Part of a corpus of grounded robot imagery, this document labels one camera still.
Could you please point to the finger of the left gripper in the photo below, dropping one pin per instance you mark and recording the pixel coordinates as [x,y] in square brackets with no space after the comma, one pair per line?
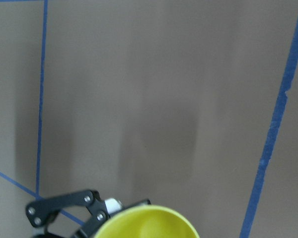
[41,213]

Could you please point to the yellow plastic cup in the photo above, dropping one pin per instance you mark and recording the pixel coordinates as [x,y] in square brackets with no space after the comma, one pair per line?
[148,221]

